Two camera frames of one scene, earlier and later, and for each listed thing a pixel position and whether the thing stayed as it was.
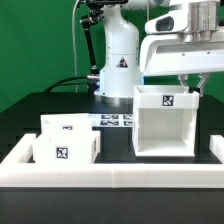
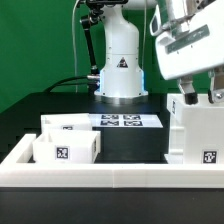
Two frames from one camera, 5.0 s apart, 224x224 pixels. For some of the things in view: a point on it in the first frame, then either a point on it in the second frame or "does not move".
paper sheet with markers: (112, 120) does not move
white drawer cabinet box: (164, 121) -> (196, 131)
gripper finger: (204, 76) -> (216, 85)
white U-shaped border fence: (17, 170) does not move
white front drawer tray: (67, 148) does not move
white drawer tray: (65, 123) does not move
